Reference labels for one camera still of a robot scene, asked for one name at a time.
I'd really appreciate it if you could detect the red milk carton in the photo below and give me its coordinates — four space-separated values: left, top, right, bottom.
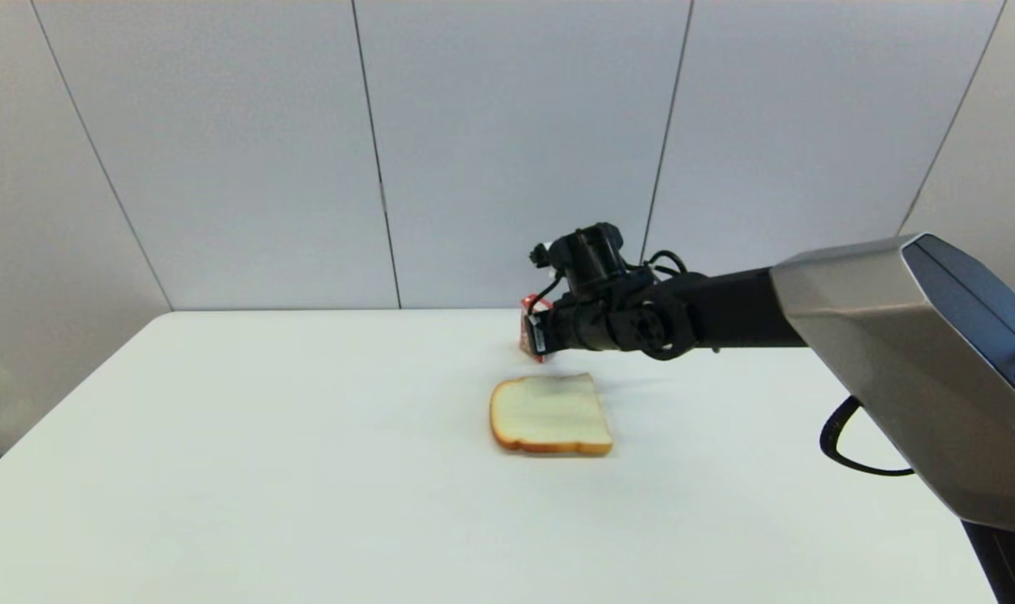
519 294 552 364

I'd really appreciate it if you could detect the white bread slice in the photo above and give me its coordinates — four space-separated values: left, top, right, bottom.
489 373 614 456

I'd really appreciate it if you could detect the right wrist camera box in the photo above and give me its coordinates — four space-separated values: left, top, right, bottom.
530 222 632 296

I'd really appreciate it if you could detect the black looping arm cable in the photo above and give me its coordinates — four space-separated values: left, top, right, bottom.
819 395 916 478

